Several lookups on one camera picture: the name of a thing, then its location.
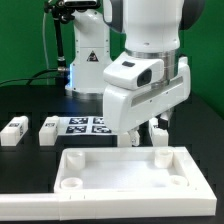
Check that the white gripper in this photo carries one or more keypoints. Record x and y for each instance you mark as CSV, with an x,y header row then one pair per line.
x,y
124,110

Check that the white desk top tray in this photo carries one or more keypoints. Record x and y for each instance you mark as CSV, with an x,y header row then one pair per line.
x,y
124,169

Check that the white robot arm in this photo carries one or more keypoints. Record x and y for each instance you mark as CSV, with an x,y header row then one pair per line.
x,y
128,52

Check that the fiducial marker sheet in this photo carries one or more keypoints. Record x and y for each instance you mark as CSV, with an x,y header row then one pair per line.
x,y
80,126

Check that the white L-shaped corner guide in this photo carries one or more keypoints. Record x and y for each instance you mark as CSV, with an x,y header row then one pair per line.
x,y
82,204

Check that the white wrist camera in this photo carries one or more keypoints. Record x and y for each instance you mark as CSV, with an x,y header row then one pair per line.
x,y
131,74

